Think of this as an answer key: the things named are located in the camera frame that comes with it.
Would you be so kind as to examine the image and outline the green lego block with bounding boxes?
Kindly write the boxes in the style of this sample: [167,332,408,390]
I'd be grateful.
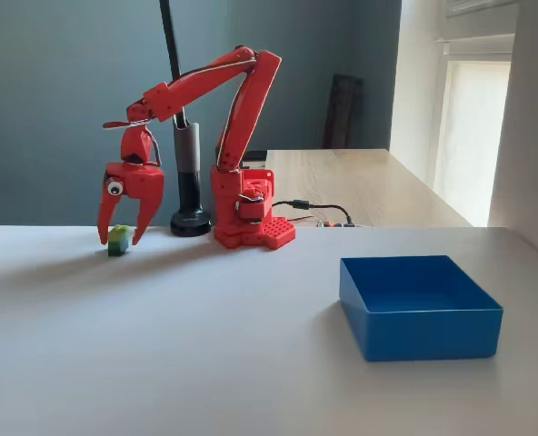
[107,223,130,258]

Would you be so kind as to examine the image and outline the black power cable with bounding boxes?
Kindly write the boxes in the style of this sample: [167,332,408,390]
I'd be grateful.
[271,198,354,227]

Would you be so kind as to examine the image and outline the thin gripper servo wire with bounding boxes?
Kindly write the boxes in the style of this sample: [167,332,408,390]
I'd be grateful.
[146,129,163,167]

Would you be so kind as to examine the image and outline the blue box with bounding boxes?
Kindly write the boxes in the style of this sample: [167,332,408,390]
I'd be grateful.
[339,254,504,363]

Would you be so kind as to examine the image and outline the dark wooden board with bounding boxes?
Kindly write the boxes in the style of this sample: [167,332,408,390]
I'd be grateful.
[322,73,365,151]

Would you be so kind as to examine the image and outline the black gooseneck camera stand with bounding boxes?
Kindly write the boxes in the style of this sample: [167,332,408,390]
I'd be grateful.
[158,0,214,238]

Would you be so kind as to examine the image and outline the light wooden table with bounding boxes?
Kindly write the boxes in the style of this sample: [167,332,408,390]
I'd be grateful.
[264,148,474,229]

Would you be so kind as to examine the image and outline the small controller board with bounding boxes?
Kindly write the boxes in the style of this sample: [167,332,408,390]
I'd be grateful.
[312,218,357,229]

